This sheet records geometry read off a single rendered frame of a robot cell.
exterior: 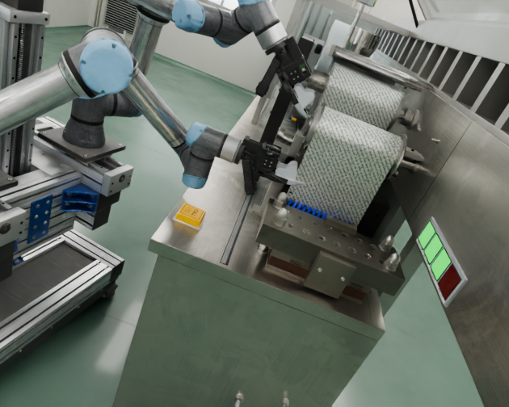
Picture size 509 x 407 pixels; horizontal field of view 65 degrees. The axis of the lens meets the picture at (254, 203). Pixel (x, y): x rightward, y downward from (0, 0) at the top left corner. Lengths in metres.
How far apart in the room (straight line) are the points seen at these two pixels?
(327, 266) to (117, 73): 0.69
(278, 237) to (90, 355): 1.14
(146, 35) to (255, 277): 0.92
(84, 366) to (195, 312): 0.83
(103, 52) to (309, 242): 0.66
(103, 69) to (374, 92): 0.82
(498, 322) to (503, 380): 0.09
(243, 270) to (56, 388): 1.02
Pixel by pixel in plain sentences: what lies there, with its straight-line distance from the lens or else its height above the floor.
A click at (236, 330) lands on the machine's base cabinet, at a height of 0.71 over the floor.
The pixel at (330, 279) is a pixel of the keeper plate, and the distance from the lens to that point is 1.08.
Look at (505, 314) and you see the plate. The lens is 0.73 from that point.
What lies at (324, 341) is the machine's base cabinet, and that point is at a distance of 1.17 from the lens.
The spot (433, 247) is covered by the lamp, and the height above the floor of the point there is 1.19.
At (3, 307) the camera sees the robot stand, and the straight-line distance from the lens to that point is 1.81.
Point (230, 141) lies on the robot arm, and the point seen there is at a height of 1.14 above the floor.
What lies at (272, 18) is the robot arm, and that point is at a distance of 1.13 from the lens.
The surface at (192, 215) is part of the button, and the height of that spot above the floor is 0.92.
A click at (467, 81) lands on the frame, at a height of 1.51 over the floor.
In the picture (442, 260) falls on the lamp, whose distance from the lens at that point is 0.91.
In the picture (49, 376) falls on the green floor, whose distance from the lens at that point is 1.87.
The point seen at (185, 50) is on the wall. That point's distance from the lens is 7.01.
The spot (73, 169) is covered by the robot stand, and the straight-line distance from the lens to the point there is 1.65.
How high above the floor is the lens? 1.53
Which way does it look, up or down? 27 degrees down
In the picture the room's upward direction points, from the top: 22 degrees clockwise
